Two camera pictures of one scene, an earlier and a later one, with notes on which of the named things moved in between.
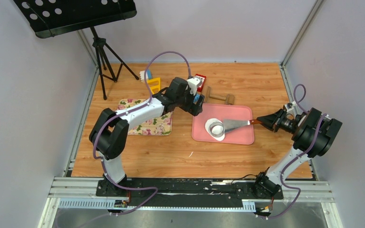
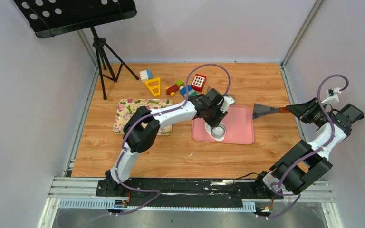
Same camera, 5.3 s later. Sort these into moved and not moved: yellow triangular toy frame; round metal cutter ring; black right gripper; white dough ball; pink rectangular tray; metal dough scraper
Moved: black right gripper; metal dough scraper
Not moved: pink rectangular tray; round metal cutter ring; white dough ball; yellow triangular toy frame
